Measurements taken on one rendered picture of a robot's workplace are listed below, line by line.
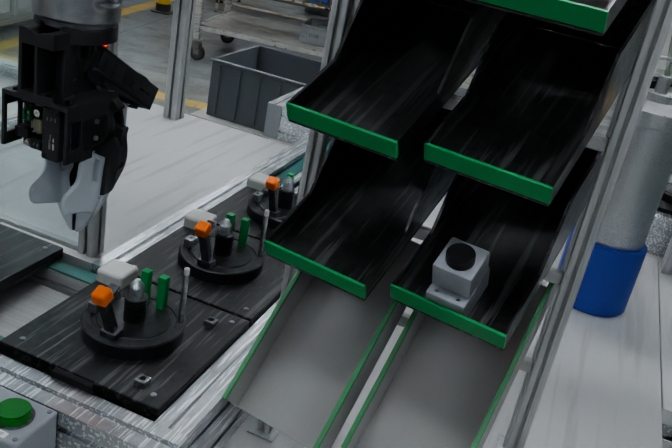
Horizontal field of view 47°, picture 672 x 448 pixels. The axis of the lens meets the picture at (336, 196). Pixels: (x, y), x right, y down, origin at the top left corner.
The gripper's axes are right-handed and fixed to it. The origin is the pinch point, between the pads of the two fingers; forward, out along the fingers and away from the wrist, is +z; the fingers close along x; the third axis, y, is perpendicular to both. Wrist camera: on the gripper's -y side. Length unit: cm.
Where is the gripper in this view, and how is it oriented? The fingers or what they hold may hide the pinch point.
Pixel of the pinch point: (80, 215)
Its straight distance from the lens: 81.5
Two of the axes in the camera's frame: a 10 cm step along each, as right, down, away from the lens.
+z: -1.8, 9.1, 3.8
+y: -3.6, 3.0, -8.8
